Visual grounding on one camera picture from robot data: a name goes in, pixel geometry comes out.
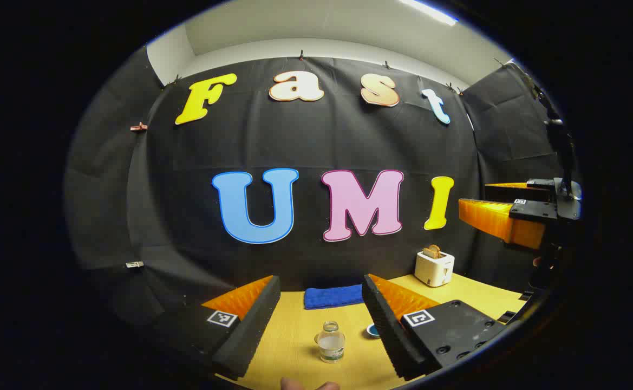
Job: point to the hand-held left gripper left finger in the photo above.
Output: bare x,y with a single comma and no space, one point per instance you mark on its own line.
251,330

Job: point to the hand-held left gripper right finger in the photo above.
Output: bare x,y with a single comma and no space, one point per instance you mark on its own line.
389,330

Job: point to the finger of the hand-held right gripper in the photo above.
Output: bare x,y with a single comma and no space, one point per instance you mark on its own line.
533,193
533,210

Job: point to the clear plastic water bottle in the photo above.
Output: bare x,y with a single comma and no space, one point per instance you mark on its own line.
331,344

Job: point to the folded blue towel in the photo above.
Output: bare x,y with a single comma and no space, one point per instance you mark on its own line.
332,297

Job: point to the white toaster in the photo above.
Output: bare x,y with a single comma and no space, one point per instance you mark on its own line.
434,269

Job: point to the brown bread slice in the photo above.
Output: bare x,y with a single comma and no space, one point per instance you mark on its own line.
432,251

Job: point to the small white clip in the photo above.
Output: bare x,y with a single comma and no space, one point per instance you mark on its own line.
134,264

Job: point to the small copper clip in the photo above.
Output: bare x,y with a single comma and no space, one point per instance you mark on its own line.
138,127

